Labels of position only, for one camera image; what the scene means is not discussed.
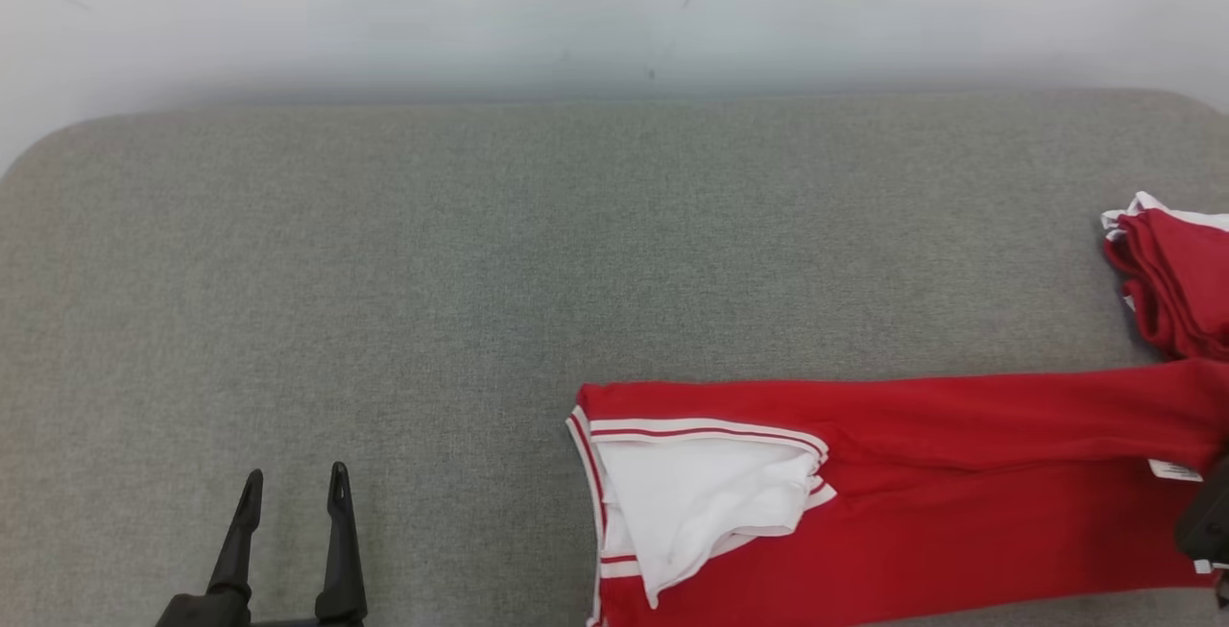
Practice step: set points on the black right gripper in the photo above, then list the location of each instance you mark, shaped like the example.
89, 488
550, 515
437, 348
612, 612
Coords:
1210, 521

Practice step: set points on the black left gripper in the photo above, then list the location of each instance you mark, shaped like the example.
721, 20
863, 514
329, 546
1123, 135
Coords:
211, 613

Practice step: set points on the red shorts white stripe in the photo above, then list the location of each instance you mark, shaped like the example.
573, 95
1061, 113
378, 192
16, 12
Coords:
1186, 281

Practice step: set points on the red jersey number 23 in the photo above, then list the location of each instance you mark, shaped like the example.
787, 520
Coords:
960, 512

